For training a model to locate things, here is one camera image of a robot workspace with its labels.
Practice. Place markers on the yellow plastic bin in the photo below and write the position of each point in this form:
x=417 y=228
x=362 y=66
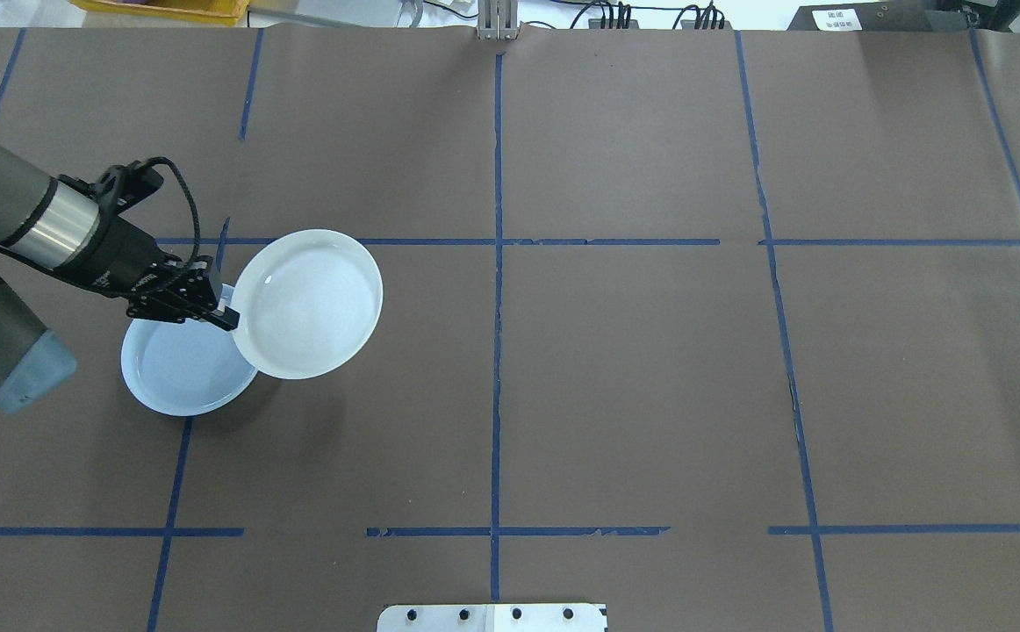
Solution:
x=159 y=9

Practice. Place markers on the grey flat board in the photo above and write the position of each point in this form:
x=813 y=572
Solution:
x=334 y=12

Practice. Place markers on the blue plate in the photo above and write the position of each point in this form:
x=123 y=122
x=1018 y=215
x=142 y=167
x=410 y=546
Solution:
x=152 y=405

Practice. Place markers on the white metal stand base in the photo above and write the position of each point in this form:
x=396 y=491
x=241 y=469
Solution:
x=492 y=619

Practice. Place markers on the black box with white label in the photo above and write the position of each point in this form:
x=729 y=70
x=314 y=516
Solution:
x=905 y=17

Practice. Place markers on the white plate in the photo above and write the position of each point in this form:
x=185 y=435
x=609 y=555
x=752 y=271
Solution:
x=312 y=298

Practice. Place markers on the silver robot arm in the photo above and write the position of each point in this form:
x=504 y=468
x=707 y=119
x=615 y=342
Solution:
x=1 y=197

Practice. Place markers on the grey metal post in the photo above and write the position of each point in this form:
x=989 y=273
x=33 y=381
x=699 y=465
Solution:
x=497 y=22

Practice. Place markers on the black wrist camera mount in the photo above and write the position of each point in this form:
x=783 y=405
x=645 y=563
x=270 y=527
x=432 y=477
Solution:
x=119 y=186

